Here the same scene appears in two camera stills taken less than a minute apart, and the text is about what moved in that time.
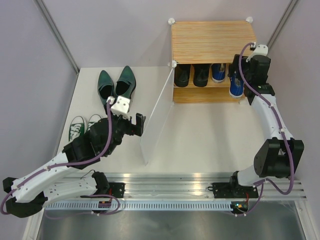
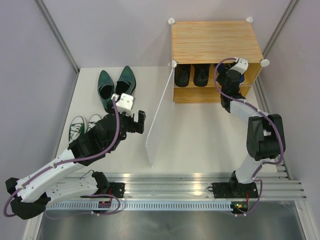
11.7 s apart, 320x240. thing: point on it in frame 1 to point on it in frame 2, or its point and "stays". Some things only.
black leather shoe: x=200 y=75 stays
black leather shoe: x=181 y=75 stays
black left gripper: x=133 y=129 stays
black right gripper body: x=245 y=66 to x=220 y=78
